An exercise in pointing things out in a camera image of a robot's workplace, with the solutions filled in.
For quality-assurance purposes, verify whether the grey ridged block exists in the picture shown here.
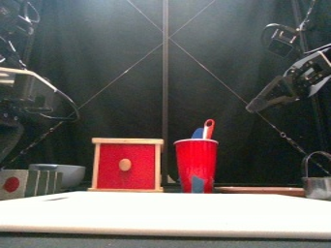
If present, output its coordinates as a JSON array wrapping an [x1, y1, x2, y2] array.
[[24, 170, 64, 198]]

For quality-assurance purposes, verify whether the black cable loop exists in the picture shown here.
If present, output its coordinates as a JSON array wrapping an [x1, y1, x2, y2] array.
[[23, 72, 82, 123]]

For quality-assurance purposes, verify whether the red plastic cup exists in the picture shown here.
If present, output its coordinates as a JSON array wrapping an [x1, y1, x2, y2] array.
[[174, 138, 221, 194]]

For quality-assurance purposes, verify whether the brown wooden board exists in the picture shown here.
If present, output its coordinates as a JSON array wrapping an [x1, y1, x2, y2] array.
[[214, 186, 307, 198]]

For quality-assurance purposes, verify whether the red handled utensil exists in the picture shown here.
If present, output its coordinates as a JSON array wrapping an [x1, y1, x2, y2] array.
[[202, 118, 217, 140]]

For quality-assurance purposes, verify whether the wooden box with red drawer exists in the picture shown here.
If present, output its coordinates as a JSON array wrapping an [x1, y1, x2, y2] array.
[[88, 137, 166, 193]]

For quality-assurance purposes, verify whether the blue utensil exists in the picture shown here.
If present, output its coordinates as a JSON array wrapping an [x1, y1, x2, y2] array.
[[190, 127, 206, 140]]

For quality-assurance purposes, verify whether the grey padlock object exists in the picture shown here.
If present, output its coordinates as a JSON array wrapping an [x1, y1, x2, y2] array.
[[301, 150, 331, 201]]

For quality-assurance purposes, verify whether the grey bowl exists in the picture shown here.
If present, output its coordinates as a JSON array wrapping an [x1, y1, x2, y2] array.
[[28, 163, 87, 189]]

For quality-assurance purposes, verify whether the vertical metal frame post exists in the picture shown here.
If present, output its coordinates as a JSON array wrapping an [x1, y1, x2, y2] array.
[[160, 0, 171, 185]]

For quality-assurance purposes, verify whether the white plastic cutting board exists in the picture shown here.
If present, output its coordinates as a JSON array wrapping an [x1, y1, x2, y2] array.
[[0, 190, 331, 240]]

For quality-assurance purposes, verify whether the white block with red dot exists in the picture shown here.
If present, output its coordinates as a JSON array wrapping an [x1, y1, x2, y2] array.
[[0, 169, 30, 201]]

